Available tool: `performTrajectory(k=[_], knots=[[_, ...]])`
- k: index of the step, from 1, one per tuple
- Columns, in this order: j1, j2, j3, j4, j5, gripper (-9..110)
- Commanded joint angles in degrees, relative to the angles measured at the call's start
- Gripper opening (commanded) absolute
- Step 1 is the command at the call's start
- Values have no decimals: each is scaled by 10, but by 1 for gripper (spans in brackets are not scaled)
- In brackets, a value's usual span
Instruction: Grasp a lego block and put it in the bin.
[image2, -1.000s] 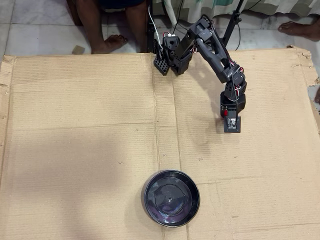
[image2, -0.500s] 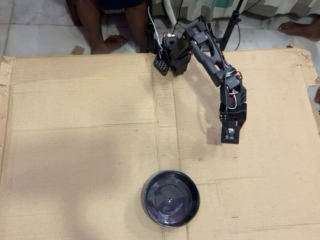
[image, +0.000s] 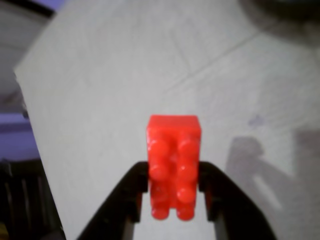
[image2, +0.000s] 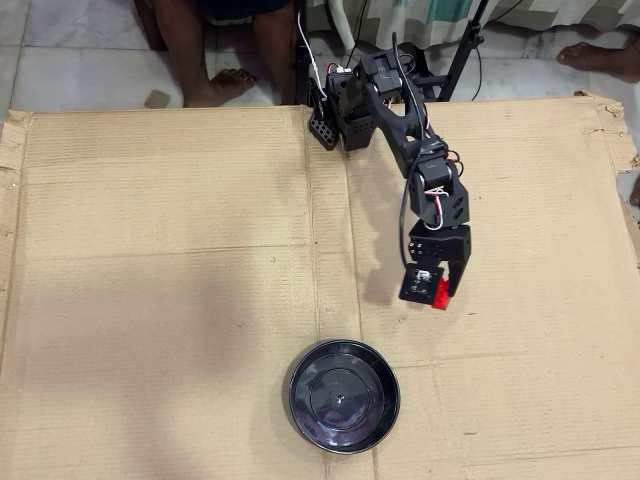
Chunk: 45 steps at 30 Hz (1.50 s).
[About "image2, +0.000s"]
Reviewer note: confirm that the black perforated base clamp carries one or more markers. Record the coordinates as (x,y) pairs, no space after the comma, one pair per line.
(322,130)

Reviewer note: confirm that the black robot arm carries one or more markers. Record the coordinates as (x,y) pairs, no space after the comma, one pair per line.
(395,120)

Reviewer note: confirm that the bare human leg with foot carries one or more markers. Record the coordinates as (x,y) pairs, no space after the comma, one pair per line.
(190,60)

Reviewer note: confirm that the round black plastic bin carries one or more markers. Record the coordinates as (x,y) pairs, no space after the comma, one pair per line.
(345,400)

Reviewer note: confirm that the black tripod stand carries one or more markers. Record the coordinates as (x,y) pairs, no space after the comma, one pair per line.
(462,50)

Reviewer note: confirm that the red lego block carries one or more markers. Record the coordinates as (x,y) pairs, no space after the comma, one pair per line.
(441,297)

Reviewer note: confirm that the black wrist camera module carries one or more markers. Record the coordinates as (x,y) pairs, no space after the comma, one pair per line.
(420,285)

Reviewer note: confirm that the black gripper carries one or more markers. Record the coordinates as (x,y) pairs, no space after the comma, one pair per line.
(446,246)

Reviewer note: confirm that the dark shorts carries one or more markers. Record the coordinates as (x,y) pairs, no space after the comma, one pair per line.
(235,6)

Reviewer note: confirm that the white pipe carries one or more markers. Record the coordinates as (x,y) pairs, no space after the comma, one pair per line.
(340,25)

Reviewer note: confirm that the black metal post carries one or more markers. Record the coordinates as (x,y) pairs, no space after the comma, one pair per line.
(301,75)

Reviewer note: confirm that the bare human lower leg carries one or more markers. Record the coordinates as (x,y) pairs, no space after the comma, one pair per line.
(275,60)

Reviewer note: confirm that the small cardboard scrap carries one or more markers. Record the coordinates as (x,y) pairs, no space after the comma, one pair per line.
(157,99)

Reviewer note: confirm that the large brown cardboard sheet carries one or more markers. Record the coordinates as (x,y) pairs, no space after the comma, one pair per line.
(150,225)

